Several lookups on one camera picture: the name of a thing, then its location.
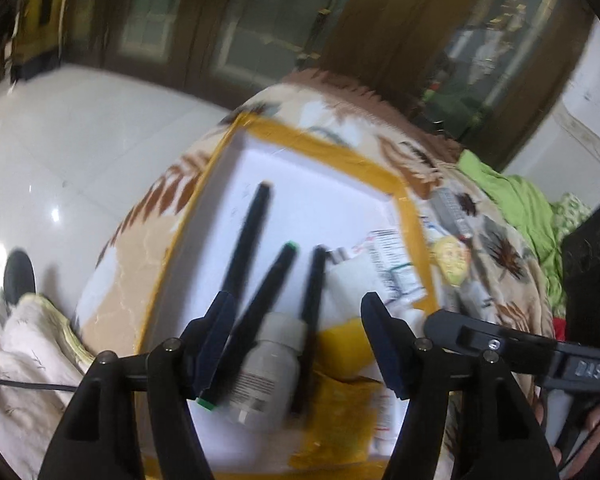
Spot white tube red label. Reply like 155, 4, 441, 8
370, 390, 406, 456

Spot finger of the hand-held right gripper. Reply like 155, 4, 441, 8
424, 310, 561, 376

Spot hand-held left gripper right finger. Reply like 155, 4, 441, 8
361, 292, 561, 480

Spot black cable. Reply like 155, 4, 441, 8
0, 379, 81, 392

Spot long white box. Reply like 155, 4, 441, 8
422, 217, 446, 241

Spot leaf printed blanket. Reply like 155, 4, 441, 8
72, 69, 556, 480

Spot white plastic bottle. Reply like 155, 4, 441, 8
225, 311, 308, 425

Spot yellow packet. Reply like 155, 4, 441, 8
287, 317, 386, 468

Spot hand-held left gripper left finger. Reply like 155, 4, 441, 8
39, 291, 238, 480

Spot white medicine box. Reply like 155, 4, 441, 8
367, 229, 428, 306

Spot wooden glass door cabinet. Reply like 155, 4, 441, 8
10, 0, 596, 171

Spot black pen green cap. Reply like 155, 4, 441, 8
196, 241, 301, 411

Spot white packet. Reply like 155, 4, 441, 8
325, 247, 396, 331

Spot black shoe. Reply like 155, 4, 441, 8
4, 251, 37, 306

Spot person's beige trouser leg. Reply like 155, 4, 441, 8
0, 294, 146, 480

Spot white foam box yellow tape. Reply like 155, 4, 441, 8
134, 112, 438, 478

